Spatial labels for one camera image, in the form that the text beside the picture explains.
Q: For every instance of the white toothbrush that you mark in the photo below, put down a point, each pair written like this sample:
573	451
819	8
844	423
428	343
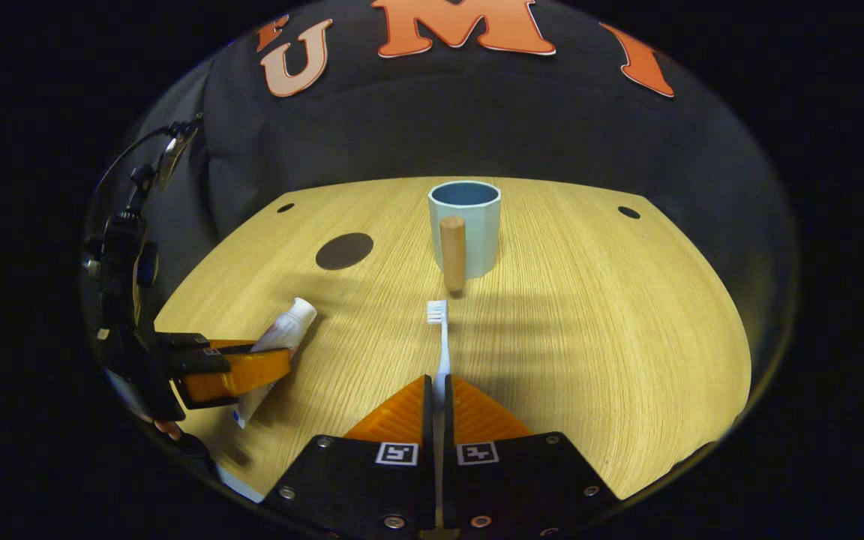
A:
443	352

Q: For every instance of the light blue cup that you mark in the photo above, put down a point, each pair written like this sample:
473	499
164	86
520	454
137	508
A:
477	232

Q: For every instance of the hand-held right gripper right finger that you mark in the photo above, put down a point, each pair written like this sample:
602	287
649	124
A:
448	427

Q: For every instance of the white toothpaste tube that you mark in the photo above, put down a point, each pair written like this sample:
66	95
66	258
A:
286	326

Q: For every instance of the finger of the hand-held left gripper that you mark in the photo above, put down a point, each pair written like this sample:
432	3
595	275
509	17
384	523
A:
192	341
237	379

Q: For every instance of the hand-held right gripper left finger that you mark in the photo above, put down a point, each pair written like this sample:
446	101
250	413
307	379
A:
428	427

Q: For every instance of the black backdrop cloth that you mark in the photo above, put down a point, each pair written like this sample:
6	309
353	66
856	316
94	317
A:
552	127

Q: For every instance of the dark brown round coaster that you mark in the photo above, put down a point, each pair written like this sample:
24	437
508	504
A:
344	251

